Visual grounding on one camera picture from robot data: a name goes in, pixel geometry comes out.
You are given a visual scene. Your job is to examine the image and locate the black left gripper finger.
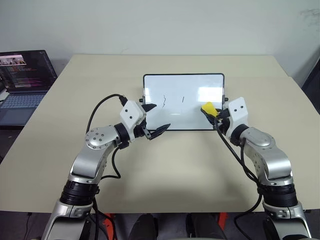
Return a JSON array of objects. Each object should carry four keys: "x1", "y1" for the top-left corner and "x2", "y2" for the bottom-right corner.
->
[
  {"x1": 149, "y1": 123, "x2": 172, "y2": 141},
  {"x1": 141, "y1": 102, "x2": 158, "y2": 115}
]

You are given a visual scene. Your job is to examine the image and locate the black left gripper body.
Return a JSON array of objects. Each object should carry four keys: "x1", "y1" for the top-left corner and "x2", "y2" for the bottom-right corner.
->
[{"x1": 133, "y1": 101, "x2": 151, "y2": 140}]

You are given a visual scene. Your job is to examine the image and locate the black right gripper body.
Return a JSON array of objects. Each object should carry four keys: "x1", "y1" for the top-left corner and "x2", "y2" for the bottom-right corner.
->
[{"x1": 214, "y1": 107, "x2": 231, "y2": 131}]

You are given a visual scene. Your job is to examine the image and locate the yellow eraser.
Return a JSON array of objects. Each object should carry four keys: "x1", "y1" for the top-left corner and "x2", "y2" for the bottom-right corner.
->
[{"x1": 201, "y1": 101, "x2": 218, "y2": 118}]

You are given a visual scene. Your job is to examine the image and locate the black-framed whiteboard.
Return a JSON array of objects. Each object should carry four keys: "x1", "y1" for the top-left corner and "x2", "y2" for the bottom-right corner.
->
[{"x1": 138, "y1": 72, "x2": 229, "y2": 132}]

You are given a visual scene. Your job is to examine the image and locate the dark chair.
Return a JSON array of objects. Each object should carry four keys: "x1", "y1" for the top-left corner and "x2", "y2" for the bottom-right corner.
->
[{"x1": 300, "y1": 56, "x2": 320, "y2": 114}]

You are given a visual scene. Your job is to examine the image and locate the dark rounded shape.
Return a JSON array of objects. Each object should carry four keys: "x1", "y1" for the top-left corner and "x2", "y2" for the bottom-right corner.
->
[{"x1": 133, "y1": 213, "x2": 159, "y2": 240}]

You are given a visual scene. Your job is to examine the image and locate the open laptop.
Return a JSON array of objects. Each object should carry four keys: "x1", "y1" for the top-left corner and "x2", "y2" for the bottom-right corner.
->
[{"x1": 0, "y1": 49, "x2": 59, "y2": 127}]

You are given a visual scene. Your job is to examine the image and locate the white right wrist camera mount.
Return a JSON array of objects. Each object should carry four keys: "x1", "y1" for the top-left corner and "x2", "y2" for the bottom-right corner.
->
[{"x1": 222, "y1": 96, "x2": 249, "y2": 139}]

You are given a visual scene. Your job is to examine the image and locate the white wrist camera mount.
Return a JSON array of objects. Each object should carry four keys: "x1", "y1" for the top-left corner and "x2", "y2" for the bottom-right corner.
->
[
  {"x1": 222, "y1": 96, "x2": 249, "y2": 139},
  {"x1": 119, "y1": 99, "x2": 148, "y2": 134}
]

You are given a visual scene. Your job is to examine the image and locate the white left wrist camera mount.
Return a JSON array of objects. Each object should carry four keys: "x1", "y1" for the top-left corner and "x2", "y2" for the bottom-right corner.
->
[{"x1": 119, "y1": 99, "x2": 148, "y2": 134}]

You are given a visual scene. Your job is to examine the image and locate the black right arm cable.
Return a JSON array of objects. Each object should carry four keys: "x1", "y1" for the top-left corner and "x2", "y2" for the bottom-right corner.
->
[{"x1": 213, "y1": 119, "x2": 265, "y2": 235}]

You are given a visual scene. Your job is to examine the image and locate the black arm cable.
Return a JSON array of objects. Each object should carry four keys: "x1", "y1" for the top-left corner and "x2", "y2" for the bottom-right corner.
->
[
  {"x1": 213, "y1": 119, "x2": 265, "y2": 235},
  {"x1": 85, "y1": 93, "x2": 129, "y2": 180}
]

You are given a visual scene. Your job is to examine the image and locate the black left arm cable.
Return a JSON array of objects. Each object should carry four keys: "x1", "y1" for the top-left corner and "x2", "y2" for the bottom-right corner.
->
[{"x1": 85, "y1": 93, "x2": 129, "y2": 180}]

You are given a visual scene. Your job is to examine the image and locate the orange frame part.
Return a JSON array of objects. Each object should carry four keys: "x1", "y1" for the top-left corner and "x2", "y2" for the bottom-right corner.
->
[
  {"x1": 103, "y1": 212, "x2": 116, "y2": 240},
  {"x1": 216, "y1": 211, "x2": 229, "y2": 226}
]

